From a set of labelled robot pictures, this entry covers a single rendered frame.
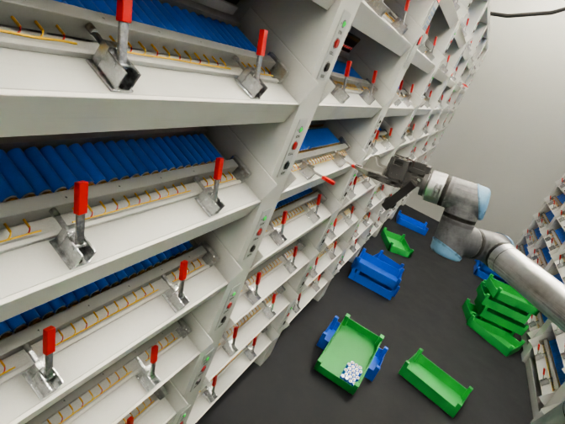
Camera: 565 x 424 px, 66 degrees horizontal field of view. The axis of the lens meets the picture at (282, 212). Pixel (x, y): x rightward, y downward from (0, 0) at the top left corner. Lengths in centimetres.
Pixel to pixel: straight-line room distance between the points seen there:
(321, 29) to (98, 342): 61
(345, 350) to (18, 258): 178
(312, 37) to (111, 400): 74
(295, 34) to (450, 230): 71
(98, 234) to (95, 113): 19
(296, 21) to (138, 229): 45
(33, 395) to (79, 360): 8
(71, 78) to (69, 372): 41
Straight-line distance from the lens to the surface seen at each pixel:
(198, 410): 150
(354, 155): 151
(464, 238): 129
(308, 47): 81
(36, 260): 52
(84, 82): 43
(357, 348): 217
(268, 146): 84
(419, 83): 217
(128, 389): 95
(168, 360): 102
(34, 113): 40
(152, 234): 62
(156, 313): 80
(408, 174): 130
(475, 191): 128
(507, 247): 134
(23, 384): 67
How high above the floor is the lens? 126
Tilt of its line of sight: 22 degrees down
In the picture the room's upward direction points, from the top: 23 degrees clockwise
